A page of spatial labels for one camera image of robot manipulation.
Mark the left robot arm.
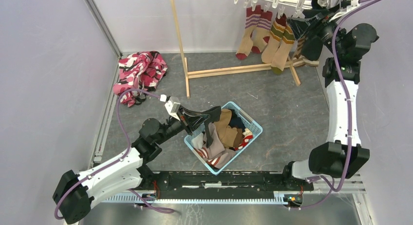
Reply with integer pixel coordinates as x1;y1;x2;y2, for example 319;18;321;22
52;106;221;225

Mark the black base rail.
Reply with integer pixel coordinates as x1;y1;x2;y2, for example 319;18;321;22
134;171;314;200

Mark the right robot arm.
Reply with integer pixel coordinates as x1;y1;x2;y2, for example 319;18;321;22
281;10;378;190

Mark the red santa sock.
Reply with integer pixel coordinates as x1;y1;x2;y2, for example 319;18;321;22
236;128;254;150

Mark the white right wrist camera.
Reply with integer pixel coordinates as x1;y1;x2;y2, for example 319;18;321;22
330;0;360;21

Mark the tan ribbed sock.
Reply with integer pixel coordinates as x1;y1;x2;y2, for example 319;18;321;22
214;109;243;149

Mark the pink camouflage cloth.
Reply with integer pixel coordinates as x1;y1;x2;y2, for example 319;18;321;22
113;51;168;96

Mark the black sock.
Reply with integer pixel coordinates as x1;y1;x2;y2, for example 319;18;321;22
203;106;221;148
301;36;323;61

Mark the light blue laundry basket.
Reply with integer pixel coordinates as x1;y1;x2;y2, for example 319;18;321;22
184;101;263;175

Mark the beige pink sock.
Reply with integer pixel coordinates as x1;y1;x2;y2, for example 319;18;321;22
202;123;236;163

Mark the navy blue sock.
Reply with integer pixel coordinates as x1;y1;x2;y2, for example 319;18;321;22
228;109;246;132

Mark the light blue cable tray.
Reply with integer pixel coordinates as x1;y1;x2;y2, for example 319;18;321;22
103;192;288;206

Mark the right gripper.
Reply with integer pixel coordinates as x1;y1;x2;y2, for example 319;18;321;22
287;3;347;58

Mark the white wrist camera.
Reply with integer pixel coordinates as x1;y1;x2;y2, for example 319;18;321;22
330;0;360;21
160;94;181;120

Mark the brown striped sock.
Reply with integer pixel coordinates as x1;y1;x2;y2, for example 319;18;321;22
293;37;319;67

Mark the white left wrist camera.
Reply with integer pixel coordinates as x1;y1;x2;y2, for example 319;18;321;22
160;94;181;120

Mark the wooden hanger stand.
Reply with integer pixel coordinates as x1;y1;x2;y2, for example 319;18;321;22
170;0;319;98

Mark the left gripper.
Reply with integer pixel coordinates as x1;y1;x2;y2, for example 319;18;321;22
155;105;210;145

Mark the red purple striped sock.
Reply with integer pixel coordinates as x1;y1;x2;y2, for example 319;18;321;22
235;5;262;60

